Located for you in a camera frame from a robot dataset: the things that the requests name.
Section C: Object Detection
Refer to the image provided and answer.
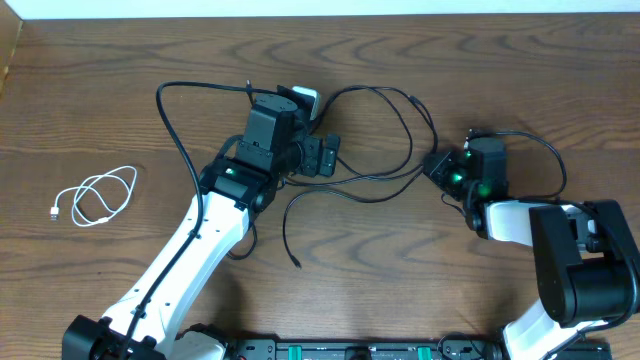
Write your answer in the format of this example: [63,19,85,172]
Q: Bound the thin black usb cable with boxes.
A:
[281,167,426,270]

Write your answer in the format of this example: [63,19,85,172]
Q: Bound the white usb cable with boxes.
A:
[48,165,139,229]

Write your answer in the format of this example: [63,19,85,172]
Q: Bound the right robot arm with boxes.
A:
[422,132,639,359]

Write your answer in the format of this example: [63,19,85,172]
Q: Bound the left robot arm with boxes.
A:
[62,86,339,359]

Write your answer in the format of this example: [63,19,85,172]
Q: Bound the left camera black cable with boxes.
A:
[117,81,279,359]

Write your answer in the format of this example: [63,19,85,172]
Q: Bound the camera black cable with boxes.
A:
[479,129,640,331]
[117,81,279,359]

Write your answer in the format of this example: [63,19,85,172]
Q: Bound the right camera black cable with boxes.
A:
[479,129,640,331]

